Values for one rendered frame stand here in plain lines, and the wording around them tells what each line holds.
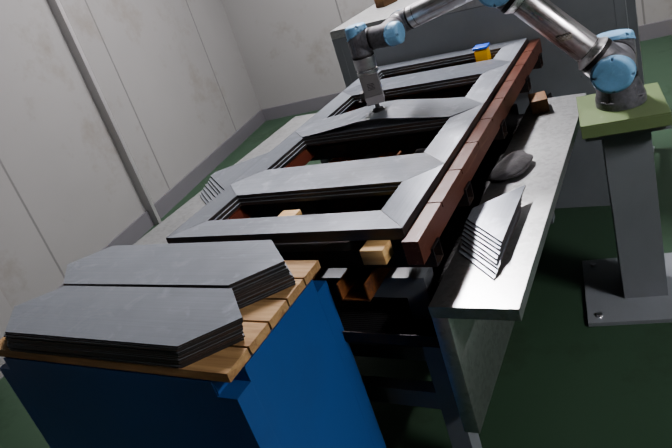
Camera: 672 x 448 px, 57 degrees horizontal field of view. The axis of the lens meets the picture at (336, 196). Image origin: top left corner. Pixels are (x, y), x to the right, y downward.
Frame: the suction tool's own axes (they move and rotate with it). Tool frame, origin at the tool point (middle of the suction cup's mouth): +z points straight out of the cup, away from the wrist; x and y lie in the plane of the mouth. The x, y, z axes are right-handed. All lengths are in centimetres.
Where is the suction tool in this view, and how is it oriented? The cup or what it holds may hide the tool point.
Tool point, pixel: (379, 113)
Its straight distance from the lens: 218.9
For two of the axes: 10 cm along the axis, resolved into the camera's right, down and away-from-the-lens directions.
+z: 2.9, 8.8, 3.8
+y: -0.5, 4.1, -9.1
